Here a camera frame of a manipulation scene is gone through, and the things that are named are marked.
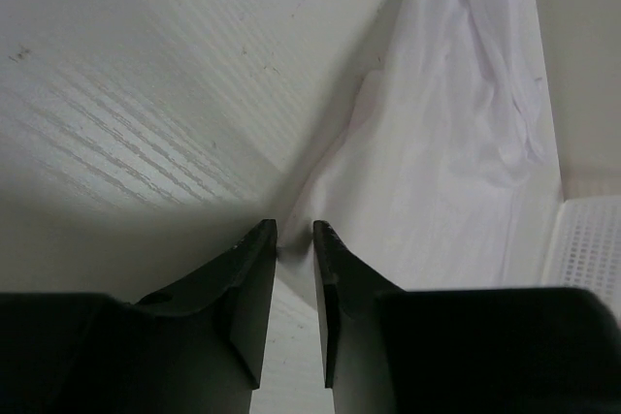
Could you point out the white plastic basket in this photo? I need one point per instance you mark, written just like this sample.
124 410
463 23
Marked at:
584 249

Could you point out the white tank top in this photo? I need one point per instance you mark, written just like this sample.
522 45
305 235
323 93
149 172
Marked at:
446 174

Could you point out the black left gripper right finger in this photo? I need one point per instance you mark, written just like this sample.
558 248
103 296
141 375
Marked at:
523 350

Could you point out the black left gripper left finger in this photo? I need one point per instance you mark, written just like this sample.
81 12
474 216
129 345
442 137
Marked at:
194 346

